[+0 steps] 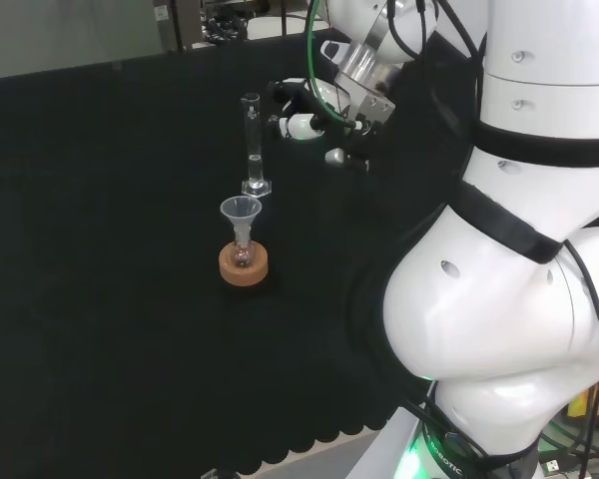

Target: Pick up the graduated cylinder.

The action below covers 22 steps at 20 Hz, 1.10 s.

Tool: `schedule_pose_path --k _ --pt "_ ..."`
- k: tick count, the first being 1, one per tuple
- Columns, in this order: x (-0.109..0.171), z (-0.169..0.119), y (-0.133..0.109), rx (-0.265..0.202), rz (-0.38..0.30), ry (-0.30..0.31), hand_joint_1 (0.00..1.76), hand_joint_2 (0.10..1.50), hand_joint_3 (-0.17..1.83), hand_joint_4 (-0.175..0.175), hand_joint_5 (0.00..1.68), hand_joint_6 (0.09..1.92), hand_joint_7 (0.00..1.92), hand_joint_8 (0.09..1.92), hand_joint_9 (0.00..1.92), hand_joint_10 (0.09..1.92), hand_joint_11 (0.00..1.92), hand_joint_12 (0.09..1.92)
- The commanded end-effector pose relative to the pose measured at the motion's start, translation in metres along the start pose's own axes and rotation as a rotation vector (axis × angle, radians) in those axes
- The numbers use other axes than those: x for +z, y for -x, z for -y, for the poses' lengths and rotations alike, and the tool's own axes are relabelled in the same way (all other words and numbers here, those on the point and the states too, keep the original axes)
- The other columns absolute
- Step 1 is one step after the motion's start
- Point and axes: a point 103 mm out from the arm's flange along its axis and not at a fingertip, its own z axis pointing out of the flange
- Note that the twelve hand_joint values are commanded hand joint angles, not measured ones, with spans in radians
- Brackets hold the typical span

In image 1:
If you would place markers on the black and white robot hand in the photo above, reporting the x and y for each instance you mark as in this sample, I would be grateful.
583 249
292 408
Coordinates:
302 127

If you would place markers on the clear glass graduated cylinder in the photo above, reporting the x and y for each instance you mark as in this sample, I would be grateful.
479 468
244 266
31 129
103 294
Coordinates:
254 169

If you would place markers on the clear plastic funnel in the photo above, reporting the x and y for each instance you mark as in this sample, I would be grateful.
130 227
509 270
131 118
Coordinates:
240 209

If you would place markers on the small round-bottom glass flask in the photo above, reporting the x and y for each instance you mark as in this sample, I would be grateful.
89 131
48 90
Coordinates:
242 257

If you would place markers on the grey metal cabinet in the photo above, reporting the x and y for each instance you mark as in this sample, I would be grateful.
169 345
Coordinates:
175 25

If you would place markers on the black bench cloth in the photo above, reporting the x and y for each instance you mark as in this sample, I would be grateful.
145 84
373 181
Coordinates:
105 249

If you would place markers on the grey curtain panel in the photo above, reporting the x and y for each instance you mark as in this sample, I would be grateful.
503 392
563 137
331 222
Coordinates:
65 35

